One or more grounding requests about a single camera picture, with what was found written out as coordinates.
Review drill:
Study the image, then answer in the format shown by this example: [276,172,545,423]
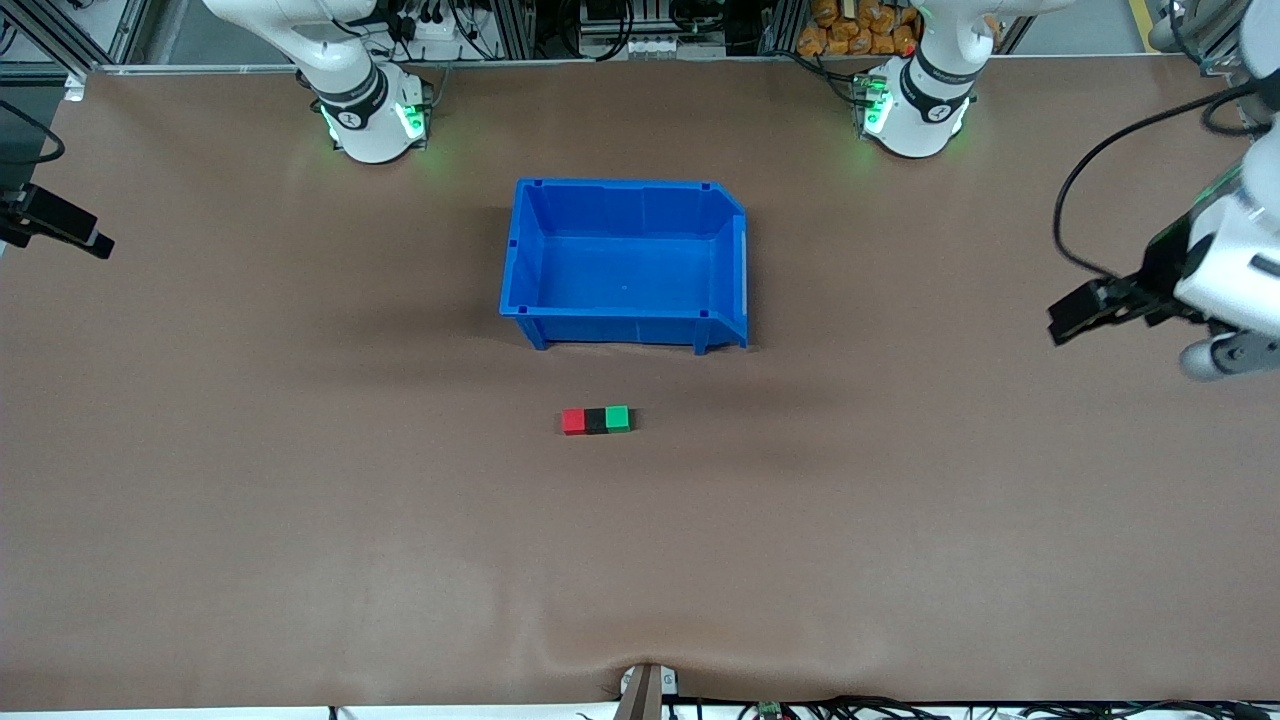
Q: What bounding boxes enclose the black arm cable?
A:
[1052,82,1280,283]
[0,98,68,163]

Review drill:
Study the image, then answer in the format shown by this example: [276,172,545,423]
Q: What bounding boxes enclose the white power strip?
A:
[408,8,473,43]

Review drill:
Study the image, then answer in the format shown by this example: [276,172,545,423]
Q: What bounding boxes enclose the orange packets pile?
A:
[796,0,921,58]

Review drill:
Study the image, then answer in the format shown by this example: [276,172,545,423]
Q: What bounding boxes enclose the aluminium equipment rack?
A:
[578,0,723,61]

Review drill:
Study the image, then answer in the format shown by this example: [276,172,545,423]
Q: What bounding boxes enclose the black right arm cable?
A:
[0,98,68,163]

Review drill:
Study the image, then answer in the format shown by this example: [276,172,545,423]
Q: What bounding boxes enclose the large table covering mat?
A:
[0,55,1280,713]

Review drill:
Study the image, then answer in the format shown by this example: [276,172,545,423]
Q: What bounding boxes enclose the camera mount clamp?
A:
[618,662,680,720]

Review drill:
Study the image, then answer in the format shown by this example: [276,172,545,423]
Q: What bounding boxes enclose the blue plastic storage bin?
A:
[498,178,750,355]

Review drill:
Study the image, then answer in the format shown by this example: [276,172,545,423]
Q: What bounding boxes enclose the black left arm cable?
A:
[1052,82,1280,283]

